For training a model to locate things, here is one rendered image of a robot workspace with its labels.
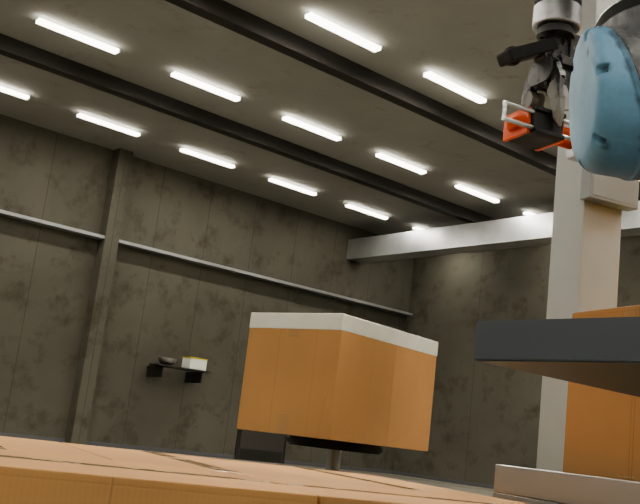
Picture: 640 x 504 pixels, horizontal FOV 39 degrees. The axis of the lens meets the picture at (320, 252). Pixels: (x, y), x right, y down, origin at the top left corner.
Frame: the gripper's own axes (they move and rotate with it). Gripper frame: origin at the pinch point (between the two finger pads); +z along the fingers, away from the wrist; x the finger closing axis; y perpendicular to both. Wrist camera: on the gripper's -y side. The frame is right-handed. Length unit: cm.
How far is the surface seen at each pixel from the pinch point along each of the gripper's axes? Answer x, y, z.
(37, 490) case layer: -18, -81, 71
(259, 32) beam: 911, 225, -427
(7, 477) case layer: -18, -85, 70
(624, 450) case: 6, 29, 57
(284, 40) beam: 922, 263, -431
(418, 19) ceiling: 790, 386, -447
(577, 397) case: 21, 30, 47
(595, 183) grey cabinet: 92, 90, -28
